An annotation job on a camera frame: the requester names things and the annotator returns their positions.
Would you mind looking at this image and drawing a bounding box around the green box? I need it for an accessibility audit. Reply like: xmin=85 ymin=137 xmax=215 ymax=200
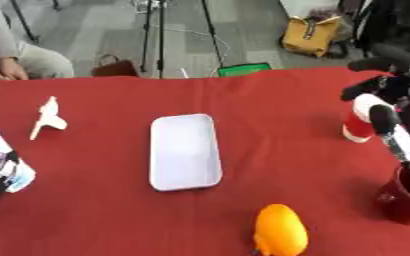
xmin=215 ymin=62 xmax=274 ymax=78

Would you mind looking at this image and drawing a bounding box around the black chair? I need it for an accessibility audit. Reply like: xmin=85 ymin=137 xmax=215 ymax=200
xmin=350 ymin=0 xmax=410 ymax=58

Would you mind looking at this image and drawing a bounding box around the red and white can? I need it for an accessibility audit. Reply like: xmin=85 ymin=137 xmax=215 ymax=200
xmin=339 ymin=93 xmax=398 ymax=144

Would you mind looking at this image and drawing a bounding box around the cream toy airplane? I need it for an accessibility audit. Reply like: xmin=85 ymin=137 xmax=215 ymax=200
xmin=28 ymin=95 xmax=71 ymax=141

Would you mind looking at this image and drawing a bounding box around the yellow bag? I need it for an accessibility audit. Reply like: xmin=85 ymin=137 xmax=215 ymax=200
xmin=280 ymin=15 xmax=345 ymax=58

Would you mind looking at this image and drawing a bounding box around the person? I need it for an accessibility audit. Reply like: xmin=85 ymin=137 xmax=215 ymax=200
xmin=0 ymin=0 xmax=76 ymax=82

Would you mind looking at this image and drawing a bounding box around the black tripod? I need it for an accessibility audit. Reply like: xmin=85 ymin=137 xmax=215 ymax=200
xmin=136 ymin=0 xmax=228 ymax=80
xmin=7 ymin=0 xmax=62 ymax=45

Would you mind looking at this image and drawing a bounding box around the orange toy fruit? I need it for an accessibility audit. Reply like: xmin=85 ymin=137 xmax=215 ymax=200
xmin=250 ymin=203 xmax=310 ymax=256

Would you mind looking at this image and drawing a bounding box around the white rectangular box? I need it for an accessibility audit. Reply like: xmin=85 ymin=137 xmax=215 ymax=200
xmin=147 ymin=113 xmax=225 ymax=193

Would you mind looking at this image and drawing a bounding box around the dark red cup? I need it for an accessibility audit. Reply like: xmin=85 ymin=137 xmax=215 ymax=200
xmin=373 ymin=164 xmax=410 ymax=225

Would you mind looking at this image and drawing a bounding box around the brown bag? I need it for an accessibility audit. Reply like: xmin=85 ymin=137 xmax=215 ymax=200
xmin=89 ymin=54 xmax=142 ymax=78

